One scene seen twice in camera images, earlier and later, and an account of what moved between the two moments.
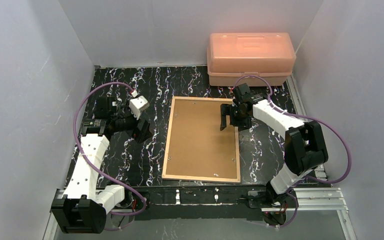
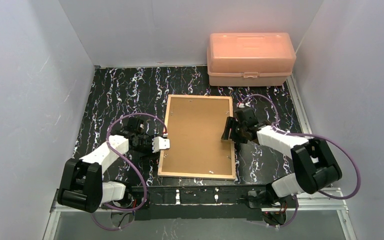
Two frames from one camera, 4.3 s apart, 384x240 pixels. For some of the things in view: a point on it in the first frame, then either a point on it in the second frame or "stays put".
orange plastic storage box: (232, 55) stays put
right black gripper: (231, 112) to (235, 129)
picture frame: (196, 149) stays put
